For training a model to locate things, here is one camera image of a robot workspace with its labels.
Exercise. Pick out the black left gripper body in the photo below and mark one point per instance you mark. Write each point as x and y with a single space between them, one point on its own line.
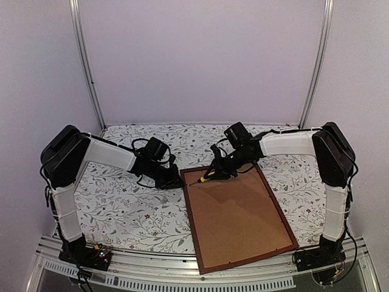
160 174

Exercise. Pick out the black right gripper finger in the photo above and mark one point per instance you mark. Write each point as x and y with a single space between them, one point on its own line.
219 175
216 165

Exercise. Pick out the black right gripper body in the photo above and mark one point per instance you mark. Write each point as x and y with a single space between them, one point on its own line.
234 161

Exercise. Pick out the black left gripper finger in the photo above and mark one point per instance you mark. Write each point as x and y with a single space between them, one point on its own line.
171 185
176 178

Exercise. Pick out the yellow handled screwdriver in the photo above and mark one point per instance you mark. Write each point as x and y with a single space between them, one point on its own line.
206 177

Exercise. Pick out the red-brown wooden picture frame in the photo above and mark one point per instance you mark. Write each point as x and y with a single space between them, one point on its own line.
234 222

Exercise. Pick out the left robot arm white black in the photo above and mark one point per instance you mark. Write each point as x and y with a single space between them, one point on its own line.
125 193

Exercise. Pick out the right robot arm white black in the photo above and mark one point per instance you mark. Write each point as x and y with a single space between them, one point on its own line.
336 161

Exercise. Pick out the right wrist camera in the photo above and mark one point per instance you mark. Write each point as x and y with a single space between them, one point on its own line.
216 152

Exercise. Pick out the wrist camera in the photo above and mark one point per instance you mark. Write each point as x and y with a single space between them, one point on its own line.
216 152
171 161

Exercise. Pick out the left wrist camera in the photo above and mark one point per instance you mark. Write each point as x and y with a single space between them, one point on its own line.
171 161

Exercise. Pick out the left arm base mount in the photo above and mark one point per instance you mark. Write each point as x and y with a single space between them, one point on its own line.
96 257

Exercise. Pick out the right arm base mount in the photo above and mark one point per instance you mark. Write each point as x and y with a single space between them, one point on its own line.
318 257

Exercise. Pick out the right aluminium corner post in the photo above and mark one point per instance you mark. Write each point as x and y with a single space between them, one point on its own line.
320 56

